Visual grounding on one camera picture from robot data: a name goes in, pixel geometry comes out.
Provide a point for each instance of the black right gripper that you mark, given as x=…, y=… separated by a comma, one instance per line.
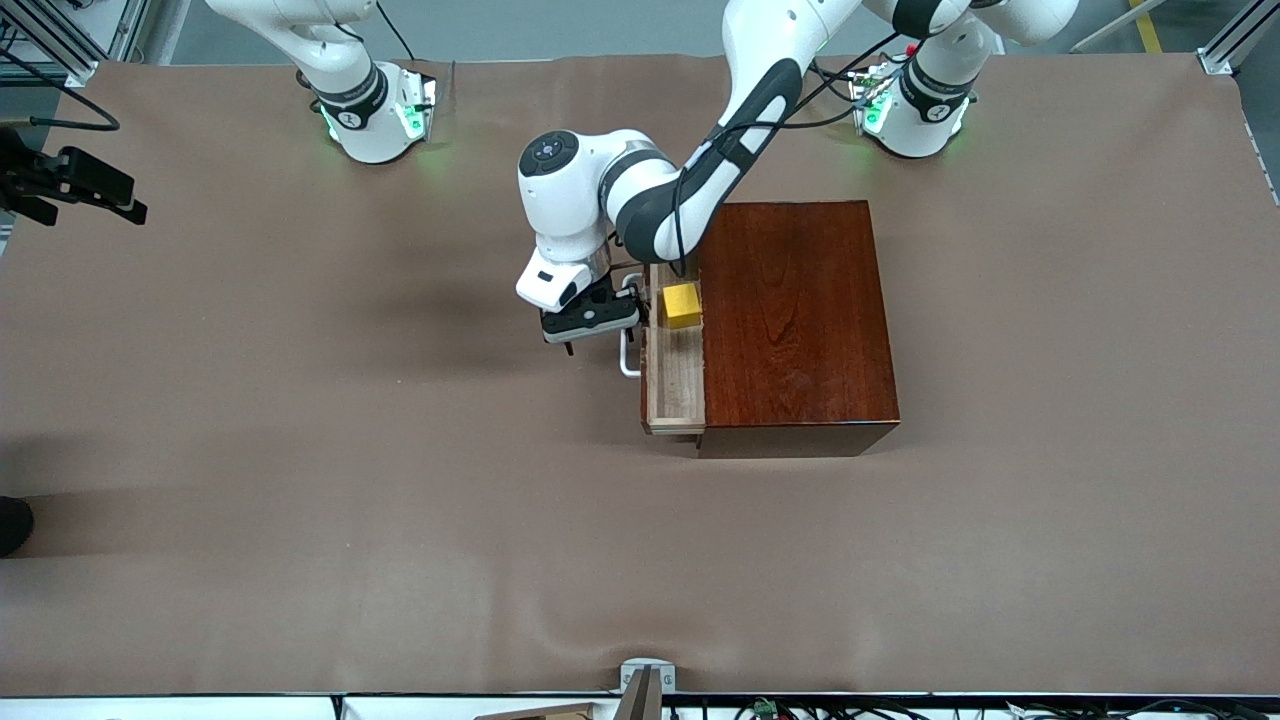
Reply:
x=30, y=176

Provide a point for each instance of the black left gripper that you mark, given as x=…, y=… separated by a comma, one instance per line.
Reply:
x=569, y=348

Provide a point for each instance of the yellow block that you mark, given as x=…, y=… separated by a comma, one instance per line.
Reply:
x=682, y=305

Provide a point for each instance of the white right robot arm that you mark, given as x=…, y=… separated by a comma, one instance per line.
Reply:
x=375, y=135

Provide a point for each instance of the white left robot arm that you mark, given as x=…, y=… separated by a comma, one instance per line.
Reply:
x=570, y=200

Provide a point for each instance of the dark brown wooden cabinet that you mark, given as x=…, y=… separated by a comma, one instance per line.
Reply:
x=800, y=330

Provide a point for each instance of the brown table cover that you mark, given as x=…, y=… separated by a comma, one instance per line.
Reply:
x=300, y=450

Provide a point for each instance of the black round object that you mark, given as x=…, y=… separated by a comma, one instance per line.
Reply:
x=12, y=525

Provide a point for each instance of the wooden board piece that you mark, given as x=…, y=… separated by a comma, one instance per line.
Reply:
x=540, y=713

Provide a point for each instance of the green terminal connector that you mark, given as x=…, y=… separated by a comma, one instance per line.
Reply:
x=765, y=708

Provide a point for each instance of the grey diagonal metal bar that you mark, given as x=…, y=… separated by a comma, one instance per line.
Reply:
x=1110, y=32

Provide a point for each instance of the aluminium frame profile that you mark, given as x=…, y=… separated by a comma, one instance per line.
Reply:
x=1235, y=45
x=50, y=40
x=130, y=30

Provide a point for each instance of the grey metal bracket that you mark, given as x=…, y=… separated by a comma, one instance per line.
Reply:
x=647, y=678

